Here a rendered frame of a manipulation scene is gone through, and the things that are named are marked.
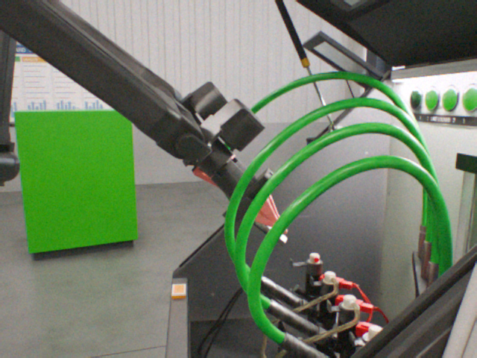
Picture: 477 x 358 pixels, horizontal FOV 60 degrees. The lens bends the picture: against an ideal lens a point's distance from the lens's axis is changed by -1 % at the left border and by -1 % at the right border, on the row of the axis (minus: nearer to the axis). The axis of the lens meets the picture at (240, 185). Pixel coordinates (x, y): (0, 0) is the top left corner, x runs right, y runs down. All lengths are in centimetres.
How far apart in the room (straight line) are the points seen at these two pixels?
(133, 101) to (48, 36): 13
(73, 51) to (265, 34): 714
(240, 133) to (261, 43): 692
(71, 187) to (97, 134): 52
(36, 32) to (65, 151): 333
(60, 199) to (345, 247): 313
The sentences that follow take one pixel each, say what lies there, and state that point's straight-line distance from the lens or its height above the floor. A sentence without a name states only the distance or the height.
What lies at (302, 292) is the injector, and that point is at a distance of 74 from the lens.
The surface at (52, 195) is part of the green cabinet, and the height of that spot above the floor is 58.
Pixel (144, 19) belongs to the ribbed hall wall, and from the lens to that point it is 724.
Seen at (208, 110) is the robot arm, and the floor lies 135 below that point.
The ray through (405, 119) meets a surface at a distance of 64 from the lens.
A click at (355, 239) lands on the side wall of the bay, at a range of 110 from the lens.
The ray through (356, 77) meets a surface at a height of 141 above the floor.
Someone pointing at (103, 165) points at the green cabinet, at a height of 82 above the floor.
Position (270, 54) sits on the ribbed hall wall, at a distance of 759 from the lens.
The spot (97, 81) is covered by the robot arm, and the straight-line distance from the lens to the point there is 57.
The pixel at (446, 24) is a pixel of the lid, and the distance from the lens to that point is 82.
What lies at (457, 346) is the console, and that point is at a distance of 41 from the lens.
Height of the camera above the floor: 137
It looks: 11 degrees down
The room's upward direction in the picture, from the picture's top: straight up
